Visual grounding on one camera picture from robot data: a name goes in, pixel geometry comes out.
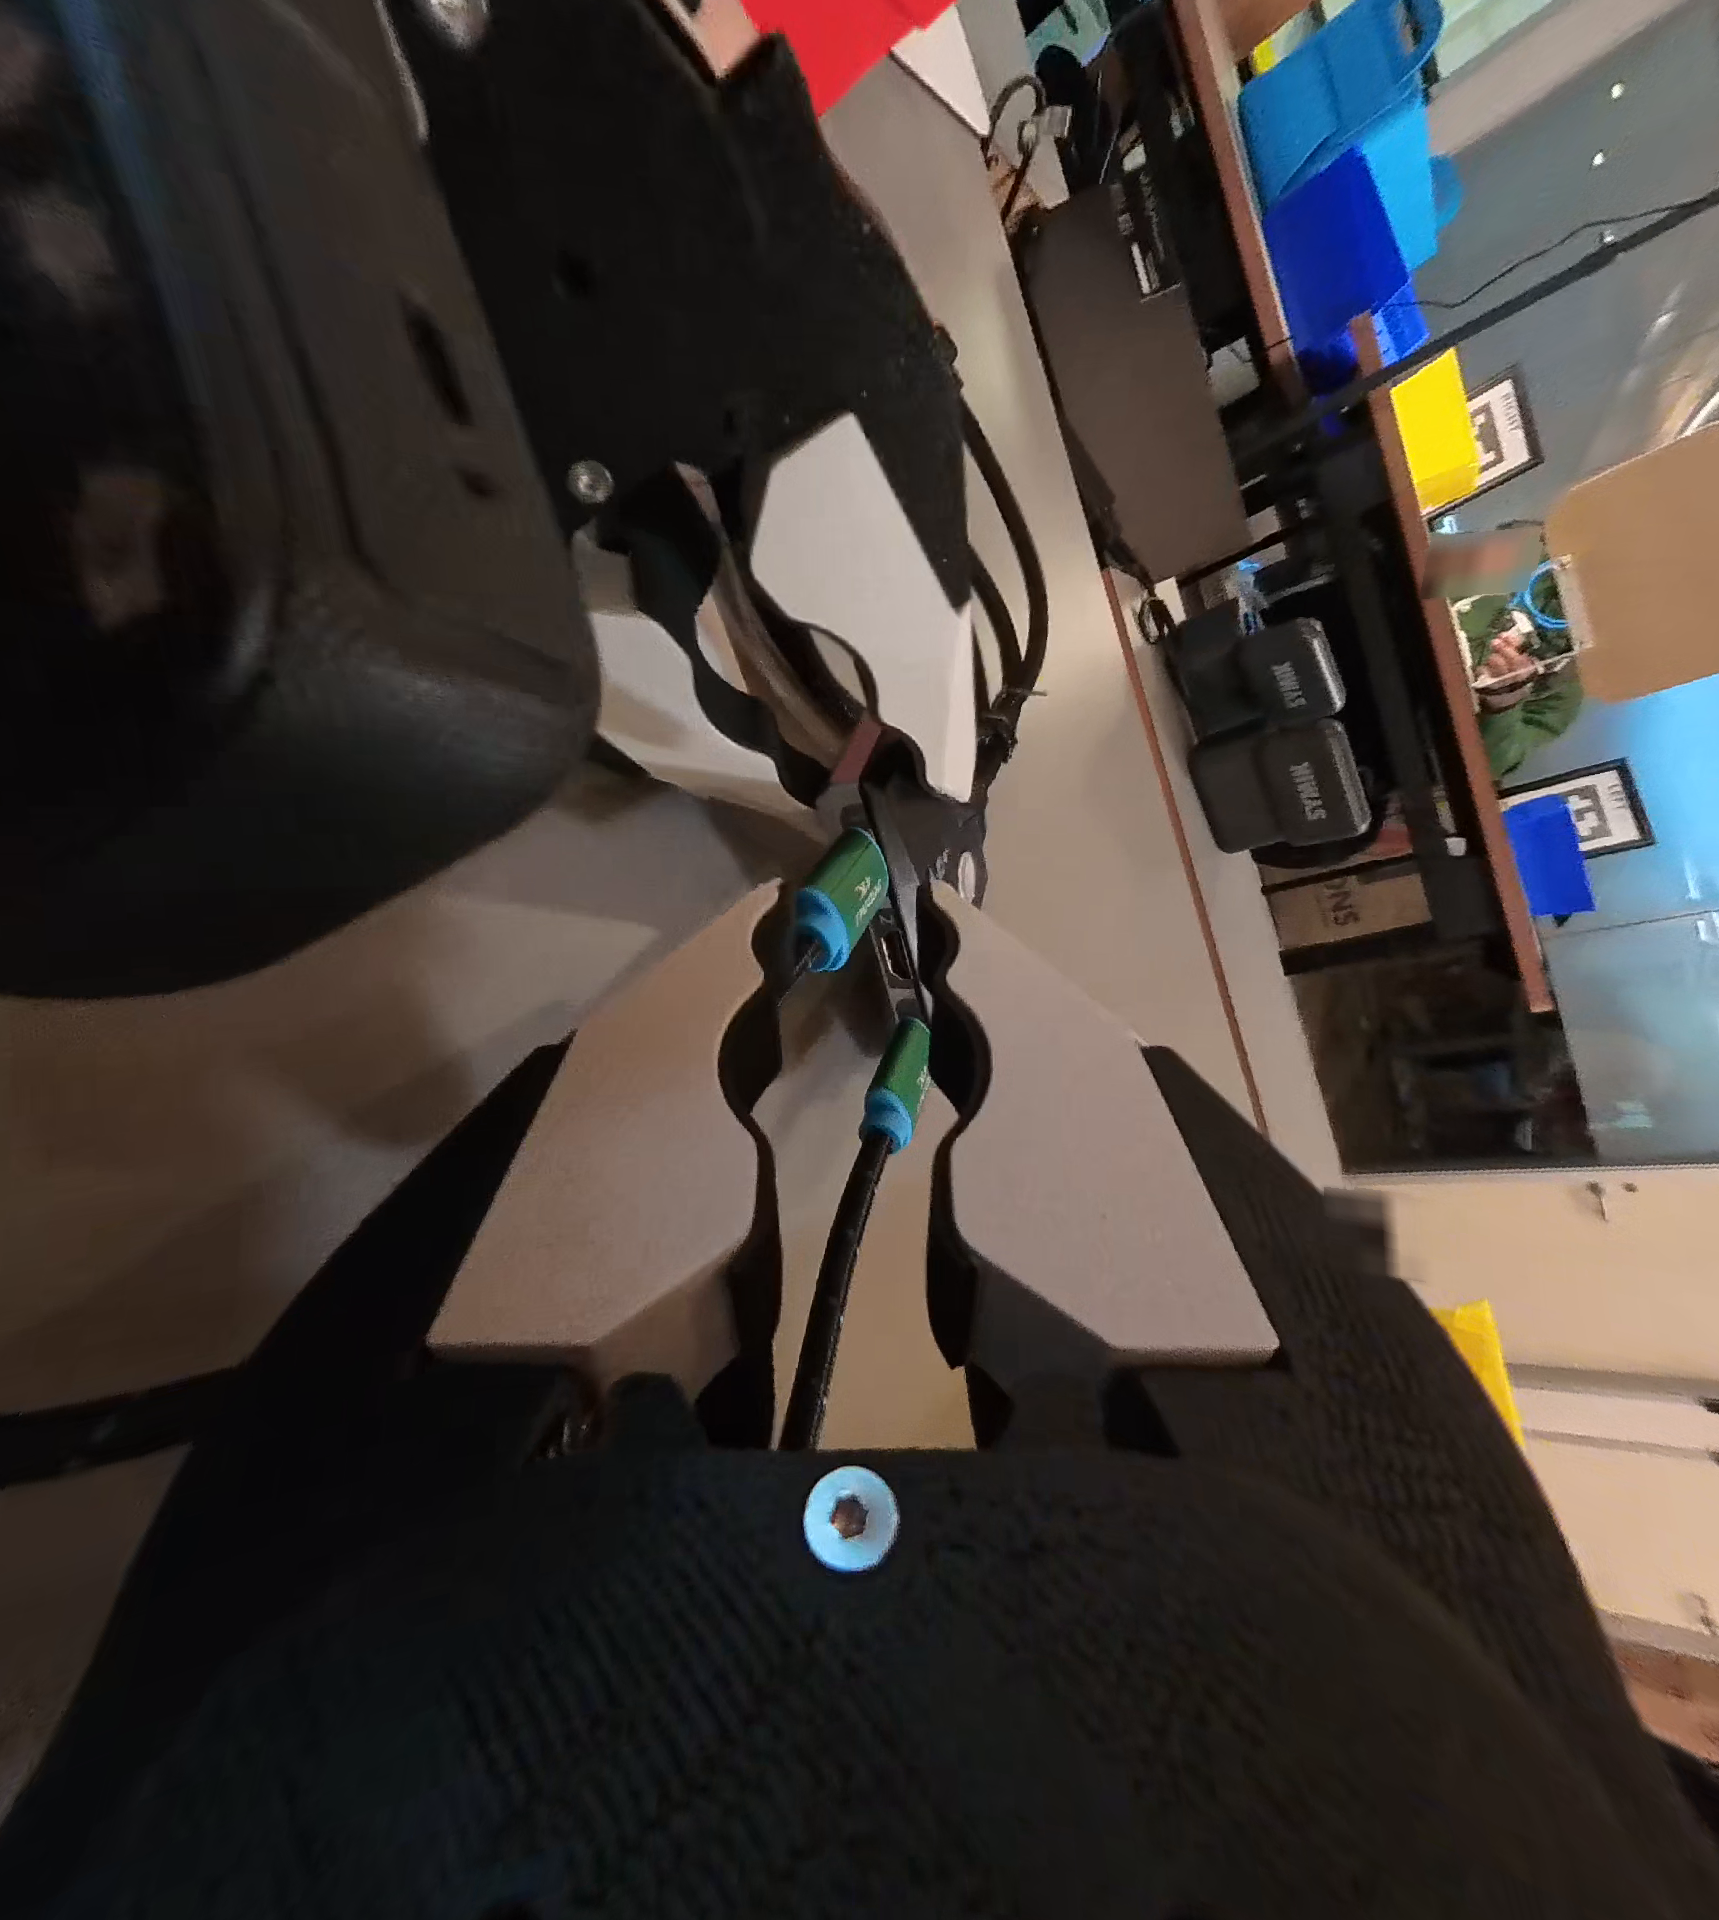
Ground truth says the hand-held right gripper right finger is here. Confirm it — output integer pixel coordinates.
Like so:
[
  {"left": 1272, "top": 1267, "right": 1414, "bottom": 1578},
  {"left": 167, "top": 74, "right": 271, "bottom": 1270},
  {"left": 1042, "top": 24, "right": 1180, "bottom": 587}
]
[{"left": 920, "top": 884, "right": 1282, "bottom": 1381}]

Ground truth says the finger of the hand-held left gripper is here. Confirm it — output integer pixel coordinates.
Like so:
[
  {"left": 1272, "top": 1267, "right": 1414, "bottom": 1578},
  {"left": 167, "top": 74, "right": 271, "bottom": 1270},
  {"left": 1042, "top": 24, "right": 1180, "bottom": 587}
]
[
  {"left": 744, "top": 407, "right": 984, "bottom": 815},
  {"left": 582, "top": 603, "right": 834, "bottom": 822}
]

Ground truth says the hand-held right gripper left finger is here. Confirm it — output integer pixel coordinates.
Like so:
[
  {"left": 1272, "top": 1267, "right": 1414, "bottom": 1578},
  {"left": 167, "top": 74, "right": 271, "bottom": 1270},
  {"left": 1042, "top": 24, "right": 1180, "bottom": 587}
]
[{"left": 428, "top": 877, "right": 786, "bottom": 1374}]

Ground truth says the red storage bin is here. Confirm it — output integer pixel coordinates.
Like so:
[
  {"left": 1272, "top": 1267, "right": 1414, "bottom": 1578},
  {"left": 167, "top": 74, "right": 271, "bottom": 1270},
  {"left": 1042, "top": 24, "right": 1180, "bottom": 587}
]
[{"left": 736, "top": 0, "right": 962, "bottom": 117}]

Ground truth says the black box under table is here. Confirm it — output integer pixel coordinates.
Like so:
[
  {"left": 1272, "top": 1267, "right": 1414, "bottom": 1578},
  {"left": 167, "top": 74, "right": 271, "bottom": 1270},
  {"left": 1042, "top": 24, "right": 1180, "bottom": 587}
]
[{"left": 1014, "top": 183, "right": 1262, "bottom": 582}]

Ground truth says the black hard case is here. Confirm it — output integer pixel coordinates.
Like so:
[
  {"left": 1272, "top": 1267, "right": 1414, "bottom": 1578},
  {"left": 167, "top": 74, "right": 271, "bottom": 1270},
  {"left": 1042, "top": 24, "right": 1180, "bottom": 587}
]
[
  {"left": 1232, "top": 613, "right": 1352, "bottom": 739},
  {"left": 1164, "top": 595, "right": 1252, "bottom": 739},
  {"left": 1186, "top": 715, "right": 1382, "bottom": 860}
]

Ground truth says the cardboard box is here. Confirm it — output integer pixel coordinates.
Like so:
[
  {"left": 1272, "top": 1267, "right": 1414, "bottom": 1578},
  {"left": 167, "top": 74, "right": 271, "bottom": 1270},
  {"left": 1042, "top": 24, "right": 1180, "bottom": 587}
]
[{"left": 1262, "top": 865, "right": 1434, "bottom": 965}]

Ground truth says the small blue bin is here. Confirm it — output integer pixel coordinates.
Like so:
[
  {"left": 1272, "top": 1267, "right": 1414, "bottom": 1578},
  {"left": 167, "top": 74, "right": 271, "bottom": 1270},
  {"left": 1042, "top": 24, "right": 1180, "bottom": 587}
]
[{"left": 1498, "top": 791, "right": 1602, "bottom": 923}]

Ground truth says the blue storage bin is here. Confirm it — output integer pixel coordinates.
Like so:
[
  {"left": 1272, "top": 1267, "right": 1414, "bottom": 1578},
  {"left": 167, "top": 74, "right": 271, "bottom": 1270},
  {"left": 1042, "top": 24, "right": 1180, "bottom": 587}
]
[
  {"left": 1262, "top": 145, "right": 1464, "bottom": 359},
  {"left": 1344, "top": 287, "right": 1434, "bottom": 380}
]

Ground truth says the long brown-edged table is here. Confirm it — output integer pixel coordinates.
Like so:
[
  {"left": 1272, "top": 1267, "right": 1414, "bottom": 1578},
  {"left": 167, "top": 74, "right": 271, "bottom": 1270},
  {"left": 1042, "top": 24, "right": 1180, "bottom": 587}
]
[{"left": 1172, "top": 0, "right": 1562, "bottom": 1025}]

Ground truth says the small yellow bin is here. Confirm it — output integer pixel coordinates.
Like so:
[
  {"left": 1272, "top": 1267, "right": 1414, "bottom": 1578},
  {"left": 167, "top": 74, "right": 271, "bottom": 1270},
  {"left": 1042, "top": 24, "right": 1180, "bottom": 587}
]
[{"left": 1388, "top": 348, "right": 1486, "bottom": 516}]

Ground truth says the glass partition window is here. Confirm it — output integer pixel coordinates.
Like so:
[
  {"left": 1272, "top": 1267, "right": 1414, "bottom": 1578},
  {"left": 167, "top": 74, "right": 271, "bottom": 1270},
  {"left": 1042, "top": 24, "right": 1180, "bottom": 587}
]
[{"left": 1292, "top": 0, "right": 1719, "bottom": 1176}]

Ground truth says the framed marker tag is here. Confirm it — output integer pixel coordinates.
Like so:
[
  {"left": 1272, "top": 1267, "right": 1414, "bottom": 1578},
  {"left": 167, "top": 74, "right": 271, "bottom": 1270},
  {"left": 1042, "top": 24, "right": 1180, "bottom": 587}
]
[
  {"left": 1496, "top": 756, "right": 1660, "bottom": 868},
  {"left": 1460, "top": 364, "right": 1546, "bottom": 491}
]

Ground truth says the white double door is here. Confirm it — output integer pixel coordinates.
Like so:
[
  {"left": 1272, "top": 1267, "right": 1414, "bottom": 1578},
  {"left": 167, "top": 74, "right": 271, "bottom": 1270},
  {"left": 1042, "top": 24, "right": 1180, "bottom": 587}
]
[{"left": 1508, "top": 1367, "right": 1719, "bottom": 1655}]

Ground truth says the blue bag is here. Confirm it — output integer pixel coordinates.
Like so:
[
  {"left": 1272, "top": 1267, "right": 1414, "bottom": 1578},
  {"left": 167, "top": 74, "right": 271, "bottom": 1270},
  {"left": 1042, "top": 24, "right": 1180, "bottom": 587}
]
[{"left": 1232, "top": 0, "right": 1450, "bottom": 200}]

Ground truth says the white door with lever handle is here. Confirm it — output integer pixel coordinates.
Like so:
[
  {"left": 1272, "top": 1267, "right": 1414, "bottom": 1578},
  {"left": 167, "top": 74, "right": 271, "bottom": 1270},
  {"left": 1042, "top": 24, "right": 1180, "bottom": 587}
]
[{"left": 1336, "top": 1158, "right": 1719, "bottom": 1385}]

